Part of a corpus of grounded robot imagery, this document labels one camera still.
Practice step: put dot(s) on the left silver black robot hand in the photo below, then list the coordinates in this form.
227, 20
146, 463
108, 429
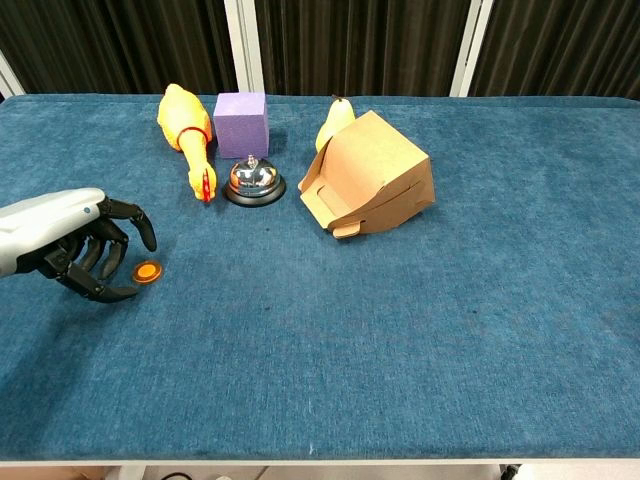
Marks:
45, 225

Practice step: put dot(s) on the small orange disc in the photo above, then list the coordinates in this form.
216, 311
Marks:
147, 272

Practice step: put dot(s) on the yellow rubber chicken toy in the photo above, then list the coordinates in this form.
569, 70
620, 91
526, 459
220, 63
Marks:
182, 130

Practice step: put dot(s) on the silver desk bell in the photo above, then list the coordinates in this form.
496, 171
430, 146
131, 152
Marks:
254, 183

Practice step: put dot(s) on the purple foam cube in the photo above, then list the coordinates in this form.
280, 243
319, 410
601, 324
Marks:
240, 127

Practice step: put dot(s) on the blue table cloth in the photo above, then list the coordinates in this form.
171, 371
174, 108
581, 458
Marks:
320, 310

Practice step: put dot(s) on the yellow pear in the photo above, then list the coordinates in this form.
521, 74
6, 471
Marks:
332, 125

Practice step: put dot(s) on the brown cardboard box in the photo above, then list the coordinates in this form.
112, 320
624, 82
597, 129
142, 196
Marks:
372, 180

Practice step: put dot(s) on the black pleated curtain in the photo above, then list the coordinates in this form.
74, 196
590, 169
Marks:
360, 40

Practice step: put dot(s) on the white vertical frame post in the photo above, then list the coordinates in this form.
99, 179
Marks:
470, 47
10, 80
245, 45

